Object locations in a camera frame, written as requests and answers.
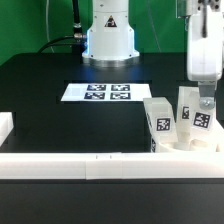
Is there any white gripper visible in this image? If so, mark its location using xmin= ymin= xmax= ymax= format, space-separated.
xmin=176 ymin=0 xmax=224 ymax=109

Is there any white marker sheet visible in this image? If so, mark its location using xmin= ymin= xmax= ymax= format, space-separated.
xmin=61 ymin=83 xmax=151 ymax=102

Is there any white front fence bar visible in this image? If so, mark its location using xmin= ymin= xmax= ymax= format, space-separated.
xmin=0 ymin=152 xmax=224 ymax=180

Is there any white left fence bar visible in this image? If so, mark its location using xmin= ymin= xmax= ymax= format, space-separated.
xmin=0 ymin=112 xmax=14 ymax=147

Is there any black cable with connector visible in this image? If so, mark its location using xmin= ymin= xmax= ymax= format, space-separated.
xmin=36 ymin=0 xmax=88 ymax=54

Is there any thin white cable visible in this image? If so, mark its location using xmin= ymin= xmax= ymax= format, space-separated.
xmin=45 ymin=0 xmax=55 ymax=54

